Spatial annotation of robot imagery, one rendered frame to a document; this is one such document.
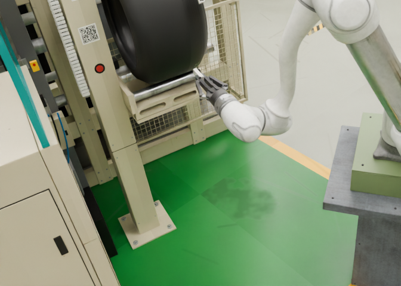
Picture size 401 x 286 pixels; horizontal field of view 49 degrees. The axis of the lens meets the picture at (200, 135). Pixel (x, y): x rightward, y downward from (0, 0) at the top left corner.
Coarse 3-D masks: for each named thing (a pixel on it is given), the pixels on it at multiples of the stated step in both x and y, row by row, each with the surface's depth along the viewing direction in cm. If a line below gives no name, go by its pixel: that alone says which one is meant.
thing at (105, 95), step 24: (72, 24) 177; (96, 24) 181; (96, 48) 186; (96, 72) 191; (96, 96) 197; (120, 96) 202; (120, 120) 208; (120, 144) 215; (120, 168) 222; (144, 192) 237; (144, 216) 246
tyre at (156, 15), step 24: (120, 0) 173; (144, 0) 167; (168, 0) 170; (192, 0) 174; (120, 24) 221; (144, 24) 170; (168, 24) 172; (192, 24) 176; (120, 48) 213; (144, 48) 176; (168, 48) 177; (192, 48) 183; (144, 72) 188; (168, 72) 189
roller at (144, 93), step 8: (192, 72) 206; (200, 72) 207; (168, 80) 202; (176, 80) 203; (184, 80) 204; (192, 80) 207; (144, 88) 199; (152, 88) 200; (160, 88) 201; (168, 88) 203; (136, 96) 197; (144, 96) 199
